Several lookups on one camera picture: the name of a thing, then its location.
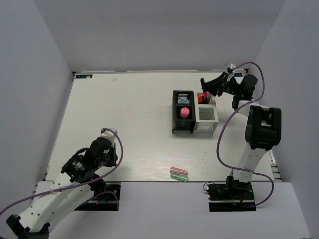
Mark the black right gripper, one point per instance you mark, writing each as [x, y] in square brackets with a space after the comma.
[213, 86]

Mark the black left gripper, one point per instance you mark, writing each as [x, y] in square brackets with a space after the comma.
[113, 151]

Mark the orange cap black highlighter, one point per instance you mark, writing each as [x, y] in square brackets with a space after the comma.
[201, 99]

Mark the blue white round tub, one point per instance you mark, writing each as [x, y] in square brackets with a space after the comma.
[183, 101]

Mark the pink cap crayon bottle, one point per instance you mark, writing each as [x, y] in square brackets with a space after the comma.
[184, 112]

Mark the pink translucent eraser case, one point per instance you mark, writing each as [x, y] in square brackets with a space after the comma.
[175, 170]

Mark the green translucent eraser case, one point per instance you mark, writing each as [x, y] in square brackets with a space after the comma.
[179, 177]

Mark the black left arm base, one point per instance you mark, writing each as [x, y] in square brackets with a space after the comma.
[106, 200]

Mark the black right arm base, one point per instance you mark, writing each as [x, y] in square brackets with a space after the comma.
[230, 196]

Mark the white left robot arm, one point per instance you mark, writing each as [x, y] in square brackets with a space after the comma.
[75, 185]

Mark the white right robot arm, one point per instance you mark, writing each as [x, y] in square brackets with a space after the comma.
[263, 128]

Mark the right blue table label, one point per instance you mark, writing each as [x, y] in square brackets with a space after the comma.
[238, 75]

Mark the blue table label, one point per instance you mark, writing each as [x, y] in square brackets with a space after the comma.
[83, 76]
[238, 75]

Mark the white slotted organizer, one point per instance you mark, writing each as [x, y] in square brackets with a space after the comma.
[206, 116]

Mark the black slotted organizer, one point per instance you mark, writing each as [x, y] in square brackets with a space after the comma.
[178, 123]

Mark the left blue table label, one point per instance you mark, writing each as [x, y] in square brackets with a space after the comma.
[83, 76]

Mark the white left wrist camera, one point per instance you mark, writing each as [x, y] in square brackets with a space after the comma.
[109, 135]

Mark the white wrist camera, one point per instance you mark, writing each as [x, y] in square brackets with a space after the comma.
[109, 135]
[229, 68]

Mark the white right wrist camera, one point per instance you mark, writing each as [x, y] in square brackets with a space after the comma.
[229, 68]

